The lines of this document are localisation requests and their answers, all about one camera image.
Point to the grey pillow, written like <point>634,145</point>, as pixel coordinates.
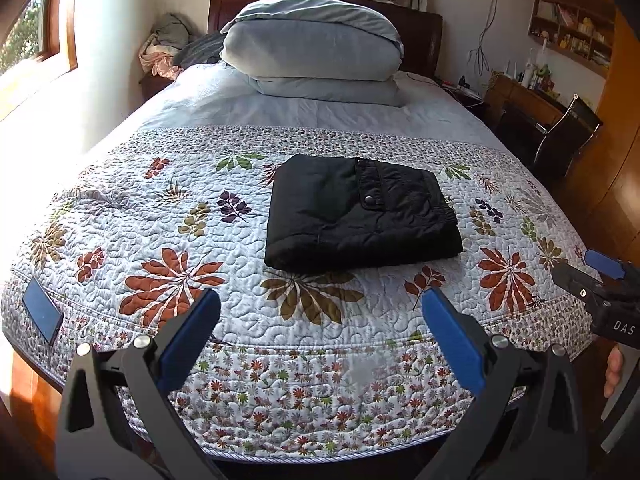
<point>328,39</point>
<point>360,91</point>

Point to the wooden desk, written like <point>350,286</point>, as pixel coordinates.
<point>535,105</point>

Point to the bottom grey pillow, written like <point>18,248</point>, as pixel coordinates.
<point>360,91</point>

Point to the dark wooden headboard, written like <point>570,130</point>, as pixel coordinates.
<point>420,32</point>

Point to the wooden framed window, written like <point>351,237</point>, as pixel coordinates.
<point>40,31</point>

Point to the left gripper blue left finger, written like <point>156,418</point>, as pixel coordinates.
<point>181,341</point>

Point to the black padded pants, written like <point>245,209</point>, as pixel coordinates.
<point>335,214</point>

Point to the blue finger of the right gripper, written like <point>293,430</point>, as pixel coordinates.
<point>605,265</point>

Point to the black metal chair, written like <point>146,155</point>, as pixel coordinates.
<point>564,140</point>

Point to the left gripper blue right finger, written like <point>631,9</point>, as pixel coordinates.
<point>460,338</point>

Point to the person right hand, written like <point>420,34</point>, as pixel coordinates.
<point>614,371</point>

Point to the floral quilted bedspread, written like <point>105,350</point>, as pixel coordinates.
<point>176,200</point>

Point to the top grey pillow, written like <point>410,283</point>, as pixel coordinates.
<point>328,39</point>

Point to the wooden wall shelf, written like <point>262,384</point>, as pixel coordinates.
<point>584,36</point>

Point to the wooden wardrobe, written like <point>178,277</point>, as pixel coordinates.
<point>600,195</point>

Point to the pile of clothes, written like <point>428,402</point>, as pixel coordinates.
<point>174,45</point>

